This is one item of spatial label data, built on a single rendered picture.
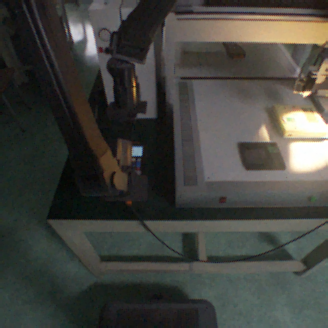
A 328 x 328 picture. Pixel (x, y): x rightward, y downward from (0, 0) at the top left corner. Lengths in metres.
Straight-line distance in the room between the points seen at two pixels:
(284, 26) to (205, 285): 1.29
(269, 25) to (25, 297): 1.74
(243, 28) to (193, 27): 0.16
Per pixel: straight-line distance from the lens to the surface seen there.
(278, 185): 0.84
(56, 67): 0.40
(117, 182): 0.47
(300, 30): 1.00
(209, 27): 0.90
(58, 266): 1.68
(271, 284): 1.63
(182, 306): 1.24
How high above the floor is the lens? 1.48
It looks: 50 degrees down
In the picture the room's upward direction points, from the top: 1 degrees counter-clockwise
